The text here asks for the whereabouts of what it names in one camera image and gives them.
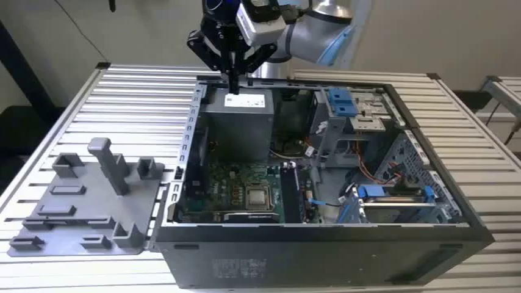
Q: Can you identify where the blue disk carrier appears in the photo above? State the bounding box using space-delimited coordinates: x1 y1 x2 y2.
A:
340 184 446 225

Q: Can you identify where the orange wire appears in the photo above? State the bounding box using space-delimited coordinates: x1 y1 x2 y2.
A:
352 139 402 186

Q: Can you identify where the black case fan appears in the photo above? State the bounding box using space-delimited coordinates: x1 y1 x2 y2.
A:
189 126 210 198

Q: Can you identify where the green motherboard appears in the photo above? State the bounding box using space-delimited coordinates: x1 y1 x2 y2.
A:
178 161 322 224

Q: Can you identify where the metal CPU socket cover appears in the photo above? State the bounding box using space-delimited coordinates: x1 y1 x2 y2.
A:
242 182 273 211

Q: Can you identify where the black PC case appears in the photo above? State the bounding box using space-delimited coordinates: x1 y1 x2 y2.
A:
148 74 495 289

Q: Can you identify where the blue plastic drive latch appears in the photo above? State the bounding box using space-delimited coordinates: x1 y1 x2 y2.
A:
328 87 354 104
332 102 358 119

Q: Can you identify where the silver hard disk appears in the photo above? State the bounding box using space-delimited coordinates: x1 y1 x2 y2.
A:
362 201 411 224

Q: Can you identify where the black box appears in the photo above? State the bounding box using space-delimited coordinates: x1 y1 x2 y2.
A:
450 89 494 116

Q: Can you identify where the black power cable bundle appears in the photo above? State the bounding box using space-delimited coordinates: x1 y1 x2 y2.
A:
269 132 317 159

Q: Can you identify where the grey metal drive cage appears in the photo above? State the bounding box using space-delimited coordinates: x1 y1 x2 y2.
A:
309 87 405 169

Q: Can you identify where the metal slat side table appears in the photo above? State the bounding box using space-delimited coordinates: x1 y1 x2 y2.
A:
474 75 521 123

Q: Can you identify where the grey power supply unit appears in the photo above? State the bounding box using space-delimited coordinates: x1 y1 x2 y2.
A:
201 88 277 162

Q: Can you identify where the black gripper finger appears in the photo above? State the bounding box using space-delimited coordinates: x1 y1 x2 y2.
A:
233 43 277 95
185 27 236 95

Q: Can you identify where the silver CPU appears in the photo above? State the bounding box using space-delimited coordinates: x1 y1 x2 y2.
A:
248 189 269 206

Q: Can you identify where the grey plastic parts rack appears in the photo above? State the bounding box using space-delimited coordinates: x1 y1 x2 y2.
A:
6 137 166 259

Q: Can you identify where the black graphics card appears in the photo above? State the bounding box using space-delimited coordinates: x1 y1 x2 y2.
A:
221 211 282 225

